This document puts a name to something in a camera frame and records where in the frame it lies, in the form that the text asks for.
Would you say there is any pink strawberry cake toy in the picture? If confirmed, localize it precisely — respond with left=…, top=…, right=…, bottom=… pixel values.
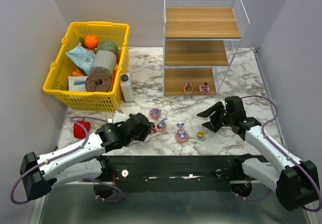
left=199, top=82, right=210, bottom=95

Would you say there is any pink bear green flower toy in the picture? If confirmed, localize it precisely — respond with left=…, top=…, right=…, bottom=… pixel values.
left=183, top=83, right=193, bottom=94

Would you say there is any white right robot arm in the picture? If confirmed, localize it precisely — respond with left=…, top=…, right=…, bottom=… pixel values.
left=197, top=96, right=321, bottom=211

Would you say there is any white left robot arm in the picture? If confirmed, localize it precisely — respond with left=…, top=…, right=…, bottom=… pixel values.
left=17, top=112, right=153, bottom=202

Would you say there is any small yellow blue toy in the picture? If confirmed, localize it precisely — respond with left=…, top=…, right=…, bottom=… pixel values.
left=197, top=130, right=204, bottom=139

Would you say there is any purple owl pink cup toy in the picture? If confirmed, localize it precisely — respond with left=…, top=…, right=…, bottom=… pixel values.
left=149, top=108, right=162, bottom=120

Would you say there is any purple bunny cupcake toy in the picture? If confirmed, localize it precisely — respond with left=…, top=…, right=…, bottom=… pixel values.
left=156, top=118, right=167, bottom=131

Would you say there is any purple bunny pink donut toy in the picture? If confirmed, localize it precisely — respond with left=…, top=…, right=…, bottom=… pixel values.
left=175, top=123, right=189, bottom=143

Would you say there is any white bottle black cap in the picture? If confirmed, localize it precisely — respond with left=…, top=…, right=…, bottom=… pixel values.
left=120, top=73, right=134, bottom=102

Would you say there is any red bell pepper toy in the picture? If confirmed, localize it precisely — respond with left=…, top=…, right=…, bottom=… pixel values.
left=73, top=120, right=91, bottom=139

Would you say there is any grey brown cylinder roll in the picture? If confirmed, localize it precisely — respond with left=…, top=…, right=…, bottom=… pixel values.
left=85, top=50, right=116, bottom=92

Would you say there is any white box in basket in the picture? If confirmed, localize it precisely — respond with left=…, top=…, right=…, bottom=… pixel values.
left=67, top=76, right=87, bottom=92

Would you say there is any green round melon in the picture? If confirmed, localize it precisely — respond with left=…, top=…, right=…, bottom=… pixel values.
left=97, top=40, right=119, bottom=56

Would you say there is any light blue snack bag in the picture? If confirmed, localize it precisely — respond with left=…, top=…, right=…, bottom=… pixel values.
left=65, top=43, right=96, bottom=75

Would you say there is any yellow plastic basket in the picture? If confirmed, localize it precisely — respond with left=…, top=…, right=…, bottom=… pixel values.
left=43, top=21, right=130, bottom=112

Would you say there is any orange fruit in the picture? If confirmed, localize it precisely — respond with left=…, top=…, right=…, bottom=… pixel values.
left=84, top=35, right=99, bottom=49

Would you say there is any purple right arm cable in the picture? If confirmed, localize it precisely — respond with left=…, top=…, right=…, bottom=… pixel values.
left=240, top=95, right=322, bottom=212

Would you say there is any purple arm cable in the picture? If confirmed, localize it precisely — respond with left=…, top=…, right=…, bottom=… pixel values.
left=240, top=95, right=322, bottom=212
left=10, top=116, right=114, bottom=204

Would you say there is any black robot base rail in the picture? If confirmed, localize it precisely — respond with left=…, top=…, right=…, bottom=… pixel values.
left=98, top=156, right=249, bottom=192

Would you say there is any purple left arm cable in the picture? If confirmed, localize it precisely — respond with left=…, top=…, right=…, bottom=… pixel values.
left=10, top=116, right=114, bottom=204

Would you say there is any white wire wooden shelf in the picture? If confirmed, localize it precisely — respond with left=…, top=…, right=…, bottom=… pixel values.
left=163, top=0, right=250, bottom=97

